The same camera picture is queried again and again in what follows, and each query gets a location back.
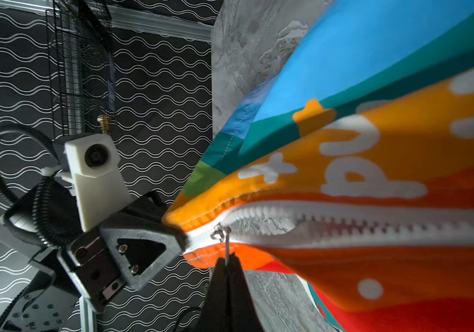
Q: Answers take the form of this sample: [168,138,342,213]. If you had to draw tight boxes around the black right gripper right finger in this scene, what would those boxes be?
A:
[227,254,264,332]

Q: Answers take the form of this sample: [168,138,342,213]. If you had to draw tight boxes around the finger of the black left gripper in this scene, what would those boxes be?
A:
[100,212,185,291]

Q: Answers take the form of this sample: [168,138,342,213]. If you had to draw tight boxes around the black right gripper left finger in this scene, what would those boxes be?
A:
[194,258,230,332]

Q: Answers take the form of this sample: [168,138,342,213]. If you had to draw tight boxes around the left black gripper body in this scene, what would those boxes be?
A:
[58,191,166,313]

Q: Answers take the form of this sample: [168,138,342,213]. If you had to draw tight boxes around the rainbow cartoon kids jacket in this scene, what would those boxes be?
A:
[163,1,474,331]

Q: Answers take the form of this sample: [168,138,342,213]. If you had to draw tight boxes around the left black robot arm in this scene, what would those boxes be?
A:
[0,124,184,331]

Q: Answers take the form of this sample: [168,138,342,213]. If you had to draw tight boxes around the brass knob in basket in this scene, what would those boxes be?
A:
[97,113,111,135]

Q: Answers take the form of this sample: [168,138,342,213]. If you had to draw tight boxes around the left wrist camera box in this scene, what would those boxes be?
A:
[53,133,133,232]

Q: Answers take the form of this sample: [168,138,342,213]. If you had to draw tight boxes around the black wire wall basket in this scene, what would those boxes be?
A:
[46,1,116,137]

